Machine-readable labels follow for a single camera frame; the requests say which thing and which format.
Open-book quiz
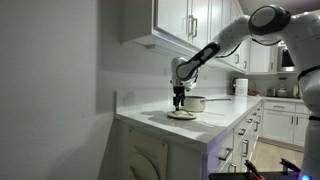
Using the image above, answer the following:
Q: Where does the cream saucepan with long handle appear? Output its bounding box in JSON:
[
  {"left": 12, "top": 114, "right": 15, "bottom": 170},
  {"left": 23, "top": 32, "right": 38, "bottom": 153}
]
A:
[{"left": 182, "top": 95, "right": 233, "bottom": 113}]

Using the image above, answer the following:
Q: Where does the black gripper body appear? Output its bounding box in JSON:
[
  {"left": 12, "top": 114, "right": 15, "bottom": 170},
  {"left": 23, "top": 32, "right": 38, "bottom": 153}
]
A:
[{"left": 172, "top": 85, "right": 186, "bottom": 98}]

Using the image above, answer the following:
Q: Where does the black clamp tool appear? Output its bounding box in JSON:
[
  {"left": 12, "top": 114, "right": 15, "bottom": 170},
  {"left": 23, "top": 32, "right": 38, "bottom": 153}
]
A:
[{"left": 279, "top": 157, "right": 302, "bottom": 174}]

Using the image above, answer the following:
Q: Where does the white kitchen cabinet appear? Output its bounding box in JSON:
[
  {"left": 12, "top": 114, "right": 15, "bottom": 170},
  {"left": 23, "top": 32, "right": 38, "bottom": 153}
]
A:
[
  {"left": 114, "top": 118, "right": 265, "bottom": 180},
  {"left": 120, "top": 0, "right": 252, "bottom": 74}
]

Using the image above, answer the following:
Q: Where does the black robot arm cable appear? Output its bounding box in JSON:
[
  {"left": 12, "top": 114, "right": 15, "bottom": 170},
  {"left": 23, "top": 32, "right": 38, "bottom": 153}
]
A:
[{"left": 214, "top": 38, "right": 281, "bottom": 60}]

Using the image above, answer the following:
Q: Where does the red and black hand tool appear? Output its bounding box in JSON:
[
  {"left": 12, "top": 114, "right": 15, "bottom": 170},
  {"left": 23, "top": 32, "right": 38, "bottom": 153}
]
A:
[{"left": 244, "top": 159, "right": 266, "bottom": 180}]

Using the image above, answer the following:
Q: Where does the white round plate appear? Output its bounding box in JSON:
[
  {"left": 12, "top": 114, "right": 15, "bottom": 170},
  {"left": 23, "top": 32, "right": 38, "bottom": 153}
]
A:
[{"left": 169, "top": 109, "right": 196, "bottom": 118}]

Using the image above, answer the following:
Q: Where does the white lower kitchen cabinet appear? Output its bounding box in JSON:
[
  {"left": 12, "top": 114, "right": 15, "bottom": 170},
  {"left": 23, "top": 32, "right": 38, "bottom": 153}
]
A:
[{"left": 114, "top": 118, "right": 265, "bottom": 180}]

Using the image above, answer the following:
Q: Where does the white upper kitchen cabinet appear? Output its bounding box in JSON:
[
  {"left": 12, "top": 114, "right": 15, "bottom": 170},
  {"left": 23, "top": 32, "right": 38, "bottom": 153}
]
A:
[{"left": 120, "top": 0, "right": 252, "bottom": 74}]

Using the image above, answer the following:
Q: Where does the black countertop appliance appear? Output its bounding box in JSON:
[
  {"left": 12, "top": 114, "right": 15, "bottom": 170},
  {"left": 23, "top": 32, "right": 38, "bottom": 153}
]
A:
[{"left": 229, "top": 77, "right": 238, "bottom": 96}]

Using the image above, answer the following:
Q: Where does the built-in microwave oven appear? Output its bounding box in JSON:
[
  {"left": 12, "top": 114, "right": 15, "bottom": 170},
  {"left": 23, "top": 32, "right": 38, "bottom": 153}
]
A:
[{"left": 276, "top": 44, "right": 298, "bottom": 74}]

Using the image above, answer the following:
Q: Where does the small silver appliance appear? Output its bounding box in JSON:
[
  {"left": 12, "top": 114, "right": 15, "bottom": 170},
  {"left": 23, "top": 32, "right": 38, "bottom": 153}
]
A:
[{"left": 266, "top": 87, "right": 277, "bottom": 98}]

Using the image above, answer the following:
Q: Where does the white paper towel roll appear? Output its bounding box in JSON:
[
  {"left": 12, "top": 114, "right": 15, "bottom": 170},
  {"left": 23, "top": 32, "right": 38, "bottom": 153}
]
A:
[{"left": 234, "top": 78, "right": 249, "bottom": 98}]

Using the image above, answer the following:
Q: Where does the small metal pot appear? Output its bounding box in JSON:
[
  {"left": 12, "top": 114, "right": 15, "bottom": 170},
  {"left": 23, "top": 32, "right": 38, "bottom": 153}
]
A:
[{"left": 276, "top": 87, "right": 288, "bottom": 98}]

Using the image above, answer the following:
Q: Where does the white corner base cabinet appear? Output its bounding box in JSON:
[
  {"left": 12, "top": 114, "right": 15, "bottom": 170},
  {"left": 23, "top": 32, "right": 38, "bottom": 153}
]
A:
[{"left": 260, "top": 99, "right": 313, "bottom": 149}]

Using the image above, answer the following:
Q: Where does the metal kettle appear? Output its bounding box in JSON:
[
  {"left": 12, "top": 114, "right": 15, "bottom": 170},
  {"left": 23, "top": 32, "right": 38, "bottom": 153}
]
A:
[{"left": 291, "top": 83, "right": 300, "bottom": 99}]

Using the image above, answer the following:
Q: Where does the narrow white wall cabinet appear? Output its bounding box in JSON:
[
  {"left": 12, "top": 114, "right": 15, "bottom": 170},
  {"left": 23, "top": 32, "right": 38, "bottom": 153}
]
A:
[{"left": 249, "top": 39, "right": 279, "bottom": 74}]

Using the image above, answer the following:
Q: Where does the brown wicker basket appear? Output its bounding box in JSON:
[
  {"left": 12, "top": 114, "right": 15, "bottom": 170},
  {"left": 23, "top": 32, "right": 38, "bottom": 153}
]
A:
[{"left": 248, "top": 81, "right": 261, "bottom": 98}]

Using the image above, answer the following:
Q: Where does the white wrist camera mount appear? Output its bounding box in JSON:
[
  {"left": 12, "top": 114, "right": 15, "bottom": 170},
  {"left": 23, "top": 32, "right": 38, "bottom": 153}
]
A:
[{"left": 171, "top": 78, "right": 198, "bottom": 93}]

